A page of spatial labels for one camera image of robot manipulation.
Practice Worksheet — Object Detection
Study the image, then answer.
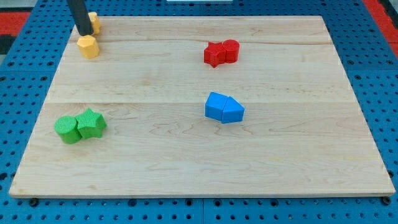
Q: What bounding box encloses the yellow hexagon block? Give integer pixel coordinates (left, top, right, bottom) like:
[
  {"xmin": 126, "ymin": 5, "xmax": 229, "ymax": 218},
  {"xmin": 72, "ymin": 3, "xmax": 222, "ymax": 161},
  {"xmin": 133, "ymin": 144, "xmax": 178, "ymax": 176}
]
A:
[{"xmin": 77, "ymin": 35, "xmax": 100, "ymax": 58}]

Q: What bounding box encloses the yellow heart block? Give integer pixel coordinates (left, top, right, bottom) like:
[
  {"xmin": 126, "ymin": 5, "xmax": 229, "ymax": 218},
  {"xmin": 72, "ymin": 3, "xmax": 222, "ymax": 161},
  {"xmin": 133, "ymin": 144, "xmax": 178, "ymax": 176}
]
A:
[{"xmin": 88, "ymin": 12, "xmax": 101, "ymax": 35}]

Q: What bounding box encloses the blue cube block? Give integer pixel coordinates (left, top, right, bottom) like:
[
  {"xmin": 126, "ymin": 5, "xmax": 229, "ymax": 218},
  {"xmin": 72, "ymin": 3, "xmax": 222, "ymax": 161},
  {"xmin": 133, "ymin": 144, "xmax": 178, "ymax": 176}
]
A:
[{"xmin": 205, "ymin": 92, "xmax": 228, "ymax": 121}]

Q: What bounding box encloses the light wooden board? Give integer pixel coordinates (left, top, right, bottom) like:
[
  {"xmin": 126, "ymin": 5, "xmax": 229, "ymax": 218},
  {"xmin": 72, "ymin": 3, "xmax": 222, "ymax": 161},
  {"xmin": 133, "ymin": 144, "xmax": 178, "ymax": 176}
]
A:
[{"xmin": 9, "ymin": 16, "xmax": 396, "ymax": 198}]

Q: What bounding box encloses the blue triangular prism block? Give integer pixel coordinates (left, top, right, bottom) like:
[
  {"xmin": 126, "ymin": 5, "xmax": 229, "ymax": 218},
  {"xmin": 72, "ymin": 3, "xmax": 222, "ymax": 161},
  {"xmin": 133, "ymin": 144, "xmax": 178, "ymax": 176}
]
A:
[{"xmin": 221, "ymin": 96, "xmax": 245, "ymax": 123}]

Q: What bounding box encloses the red star block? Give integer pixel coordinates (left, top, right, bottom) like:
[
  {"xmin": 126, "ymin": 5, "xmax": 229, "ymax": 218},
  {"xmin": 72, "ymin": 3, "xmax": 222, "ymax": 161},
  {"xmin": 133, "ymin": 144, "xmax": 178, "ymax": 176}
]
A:
[{"xmin": 203, "ymin": 42, "xmax": 226, "ymax": 68}]

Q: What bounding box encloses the red cylinder block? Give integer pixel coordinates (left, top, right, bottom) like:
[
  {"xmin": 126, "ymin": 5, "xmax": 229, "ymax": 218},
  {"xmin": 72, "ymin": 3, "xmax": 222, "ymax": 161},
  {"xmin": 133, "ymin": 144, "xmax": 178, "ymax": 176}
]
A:
[{"xmin": 222, "ymin": 39, "xmax": 240, "ymax": 63}]

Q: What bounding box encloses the green star block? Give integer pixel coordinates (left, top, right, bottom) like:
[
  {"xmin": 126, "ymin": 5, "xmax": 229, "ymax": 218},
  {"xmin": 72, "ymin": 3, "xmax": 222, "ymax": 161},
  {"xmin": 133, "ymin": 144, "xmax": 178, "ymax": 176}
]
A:
[{"xmin": 75, "ymin": 108, "xmax": 106, "ymax": 139}]

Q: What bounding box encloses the green cylinder block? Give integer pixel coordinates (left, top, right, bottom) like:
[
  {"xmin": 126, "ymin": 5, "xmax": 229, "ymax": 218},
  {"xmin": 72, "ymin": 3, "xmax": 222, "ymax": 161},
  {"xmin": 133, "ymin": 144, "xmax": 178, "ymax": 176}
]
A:
[{"xmin": 54, "ymin": 115, "xmax": 82, "ymax": 144}]

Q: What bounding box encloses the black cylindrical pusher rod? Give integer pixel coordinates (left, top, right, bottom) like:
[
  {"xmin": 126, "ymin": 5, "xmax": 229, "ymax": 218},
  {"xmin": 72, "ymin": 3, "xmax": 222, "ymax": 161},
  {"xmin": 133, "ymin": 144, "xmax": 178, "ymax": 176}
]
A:
[{"xmin": 67, "ymin": 0, "xmax": 94, "ymax": 36}]

